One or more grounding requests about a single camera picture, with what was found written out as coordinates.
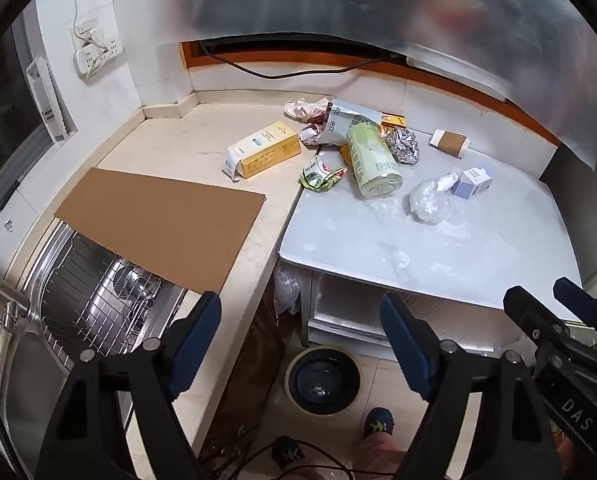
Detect stainless steel sink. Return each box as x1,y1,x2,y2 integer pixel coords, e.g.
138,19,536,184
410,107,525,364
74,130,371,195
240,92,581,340
0,220,189,461

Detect white wall rack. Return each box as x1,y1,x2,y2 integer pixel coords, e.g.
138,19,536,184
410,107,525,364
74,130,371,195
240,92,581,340
26,55,77,145

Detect round bin with dark liner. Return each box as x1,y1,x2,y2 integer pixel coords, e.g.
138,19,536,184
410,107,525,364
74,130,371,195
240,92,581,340
284,345,362,415

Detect small blue and white box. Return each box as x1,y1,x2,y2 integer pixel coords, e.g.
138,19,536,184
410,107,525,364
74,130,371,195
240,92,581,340
453,166,494,200

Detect blue patterned shoe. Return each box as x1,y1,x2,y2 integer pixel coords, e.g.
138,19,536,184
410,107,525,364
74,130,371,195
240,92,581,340
363,407,395,438
271,436,305,468

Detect white paper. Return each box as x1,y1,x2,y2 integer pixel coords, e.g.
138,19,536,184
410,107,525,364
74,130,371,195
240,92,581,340
284,99,332,122

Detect clear plastic bag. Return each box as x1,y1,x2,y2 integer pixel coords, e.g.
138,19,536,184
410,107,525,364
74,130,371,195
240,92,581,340
409,177,453,225

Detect brown cabinet door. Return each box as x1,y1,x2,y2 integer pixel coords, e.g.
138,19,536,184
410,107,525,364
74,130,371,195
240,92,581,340
198,285,286,461

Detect wire dish rack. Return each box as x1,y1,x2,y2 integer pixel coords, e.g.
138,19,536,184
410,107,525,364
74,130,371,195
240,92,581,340
38,230,186,367

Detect pale green can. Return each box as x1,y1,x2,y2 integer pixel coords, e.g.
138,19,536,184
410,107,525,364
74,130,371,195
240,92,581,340
347,122,404,200

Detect crumpled foil ball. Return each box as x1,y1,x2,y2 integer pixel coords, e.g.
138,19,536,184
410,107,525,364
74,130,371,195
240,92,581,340
389,128,422,166

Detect thick black cable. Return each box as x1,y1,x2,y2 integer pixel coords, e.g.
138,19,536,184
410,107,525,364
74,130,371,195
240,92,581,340
198,40,409,80

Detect yellow and white box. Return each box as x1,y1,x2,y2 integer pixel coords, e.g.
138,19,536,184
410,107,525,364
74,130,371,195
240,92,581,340
222,121,302,182

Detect orange wooden window frame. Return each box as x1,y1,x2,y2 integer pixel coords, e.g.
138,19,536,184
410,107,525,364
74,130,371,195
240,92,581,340
181,40,564,147

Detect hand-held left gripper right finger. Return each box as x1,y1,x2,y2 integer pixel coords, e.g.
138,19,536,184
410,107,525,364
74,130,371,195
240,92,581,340
380,292,562,480

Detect white wall socket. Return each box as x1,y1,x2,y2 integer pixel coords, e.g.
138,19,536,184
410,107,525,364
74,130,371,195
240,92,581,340
73,17,124,80

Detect green and white packet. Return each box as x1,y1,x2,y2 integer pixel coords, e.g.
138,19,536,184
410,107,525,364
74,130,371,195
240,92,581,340
298,156,349,192

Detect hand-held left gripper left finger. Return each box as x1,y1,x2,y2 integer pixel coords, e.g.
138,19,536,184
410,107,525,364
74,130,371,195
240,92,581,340
38,291,222,480

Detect brown cardboard sheet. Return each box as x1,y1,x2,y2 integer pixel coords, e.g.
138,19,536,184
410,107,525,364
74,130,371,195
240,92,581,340
54,167,268,295

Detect white plug cable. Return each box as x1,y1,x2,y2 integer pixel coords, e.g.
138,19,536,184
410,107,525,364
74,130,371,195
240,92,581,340
72,0,108,52

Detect person's leg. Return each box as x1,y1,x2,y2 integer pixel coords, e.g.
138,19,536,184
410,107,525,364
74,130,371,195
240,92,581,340
353,432,410,477

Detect grey window frame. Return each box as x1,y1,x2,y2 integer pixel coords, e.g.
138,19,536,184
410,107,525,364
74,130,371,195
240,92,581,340
0,10,54,221

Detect thin black floor cable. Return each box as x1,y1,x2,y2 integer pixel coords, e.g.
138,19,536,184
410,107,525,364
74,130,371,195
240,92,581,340
198,439,359,480

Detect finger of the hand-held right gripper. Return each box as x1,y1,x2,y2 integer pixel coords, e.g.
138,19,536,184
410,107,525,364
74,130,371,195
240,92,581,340
553,277,597,352
503,286,572,358

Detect plastic bag under table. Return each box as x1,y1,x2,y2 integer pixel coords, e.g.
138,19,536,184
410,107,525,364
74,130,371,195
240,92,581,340
273,265,304,317

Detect white printed bag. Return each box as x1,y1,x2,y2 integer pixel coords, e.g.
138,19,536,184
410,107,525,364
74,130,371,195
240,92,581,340
319,101,383,147

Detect metal faucet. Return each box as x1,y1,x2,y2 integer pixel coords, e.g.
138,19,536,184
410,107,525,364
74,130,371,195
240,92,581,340
0,265,32,332

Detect brown paper cup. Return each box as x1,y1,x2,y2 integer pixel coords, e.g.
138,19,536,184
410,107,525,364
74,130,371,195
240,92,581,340
430,129,470,160

